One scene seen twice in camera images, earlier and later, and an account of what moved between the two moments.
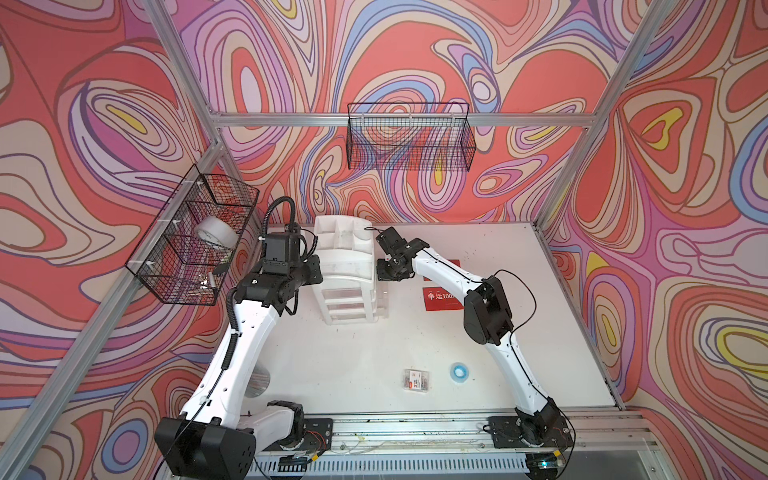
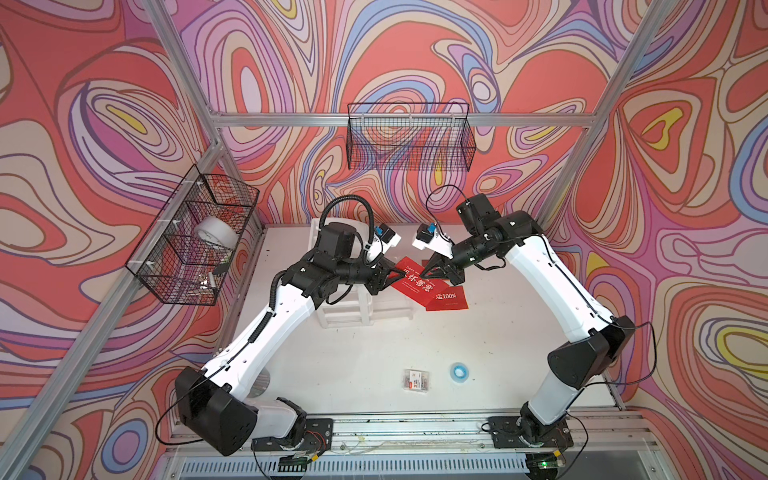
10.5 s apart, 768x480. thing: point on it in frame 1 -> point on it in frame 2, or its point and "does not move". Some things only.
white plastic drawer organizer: x=349 y=293 does not move
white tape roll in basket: x=216 y=231 does not move
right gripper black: x=382 y=274 -> x=436 y=261
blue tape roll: x=459 y=372 does not move
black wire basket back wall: x=410 y=136 does not move
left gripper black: x=311 y=261 -> x=379 y=273
